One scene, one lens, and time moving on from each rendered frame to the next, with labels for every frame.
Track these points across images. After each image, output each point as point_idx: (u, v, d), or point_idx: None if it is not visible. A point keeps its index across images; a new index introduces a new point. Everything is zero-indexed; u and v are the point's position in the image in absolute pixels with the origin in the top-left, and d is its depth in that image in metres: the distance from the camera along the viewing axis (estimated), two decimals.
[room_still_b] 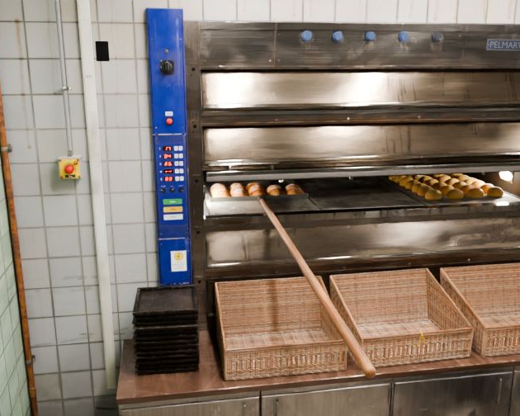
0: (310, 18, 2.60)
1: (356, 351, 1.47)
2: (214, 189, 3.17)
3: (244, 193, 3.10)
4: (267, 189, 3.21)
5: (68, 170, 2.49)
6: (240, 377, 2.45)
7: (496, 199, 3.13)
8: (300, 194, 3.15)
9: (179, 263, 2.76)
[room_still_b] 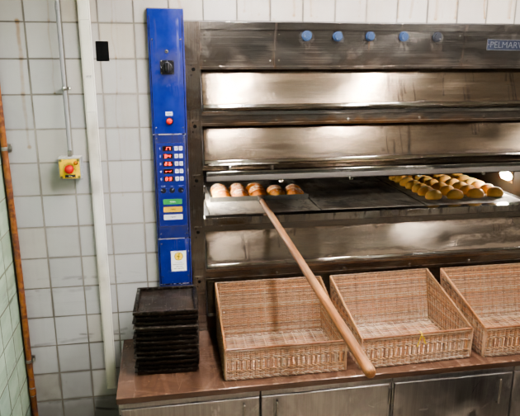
0: (310, 18, 2.60)
1: (356, 351, 1.47)
2: (214, 189, 3.17)
3: (244, 193, 3.10)
4: (267, 189, 3.21)
5: (68, 170, 2.49)
6: (240, 377, 2.45)
7: (496, 199, 3.13)
8: (300, 194, 3.15)
9: (179, 263, 2.76)
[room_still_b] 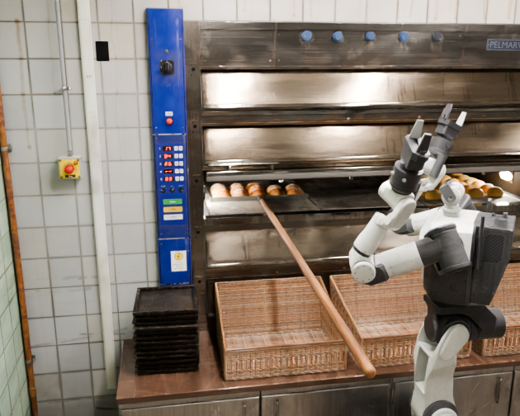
0: (310, 18, 2.60)
1: (356, 351, 1.47)
2: (214, 189, 3.17)
3: (244, 193, 3.10)
4: (267, 189, 3.21)
5: (68, 170, 2.49)
6: (240, 377, 2.45)
7: (496, 199, 3.13)
8: (300, 194, 3.15)
9: (179, 263, 2.76)
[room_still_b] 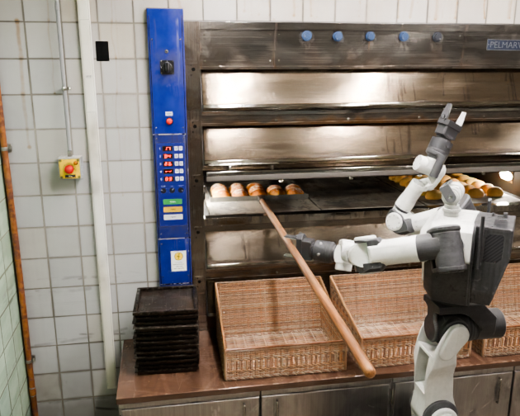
0: (310, 18, 2.60)
1: (356, 351, 1.47)
2: (214, 189, 3.17)
3: (245, 193, 3.10)
4: (267, 189, 3.21)
5: (68, 170, 2.49)
6: (240, 377, 2.45)
7: (496, 199, 3.13)
8: (300, 194, 3.15)
9: (179, 263, 2.76)
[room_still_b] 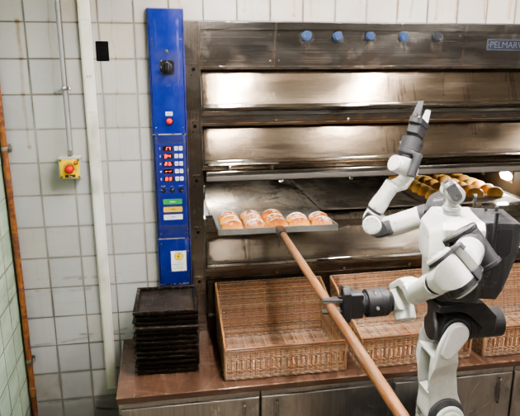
0: (310, 18, 2.60)
1: None
2: (223, 218, 2.59)
3: (261, 224, 2.53)
4: (288, 218, 2.64)
5: (68, 170, 2.49)
6: (240, 377, 2.45)
7: (496, 199, 3.13)
8: (328, 224, 2.57)
9: (179, 263, 2.76)
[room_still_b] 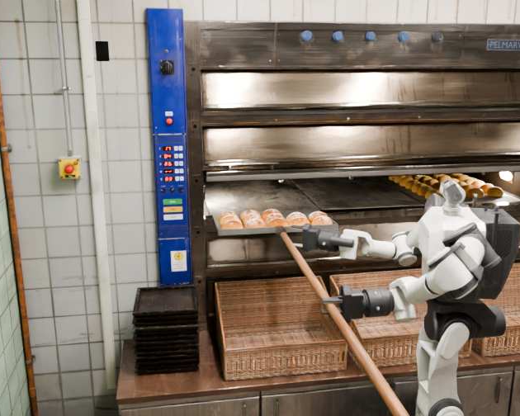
0: (310, 18, 2.60)
1: None
2: (223, 218, 2.59)
3: (261, 224, 2.53)
4: (287, 218, 2.64)
5: (68, 170, 2.49)
6: (240, 377, 2.45)
7: (496, 199, 3.13)
8: (328, 224, 2.57)
9: (179, 263, 2.76)
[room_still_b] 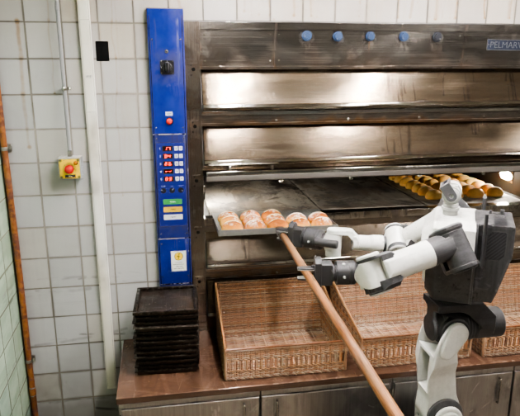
0: (310, 18, 2.60)
1: None
2: (223, 219, 2.59)
3: (261, 224, 2.53)
4: (288, 218, 2.64)
5: (68, 170, 2.49)
6: (240, 377, 2.45)
7: (496, 199, 3.13)
8: (328, 224, 2.58)
9: (179, 263, 2.76)
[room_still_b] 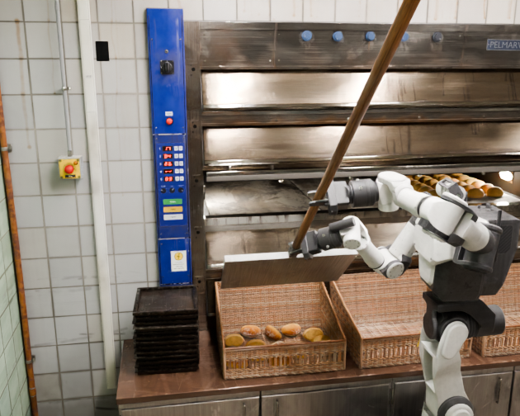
0: (310, 18, 2.60)
1: None
2: None
3: (255, 337, 2.80)
4: None
5: (68, 170, 2.49)
6: (239, 376, 2.46)
7: (496, 199, 3.13)
8: (318, 328, 2.78)
9: (179, 263, 2.76)
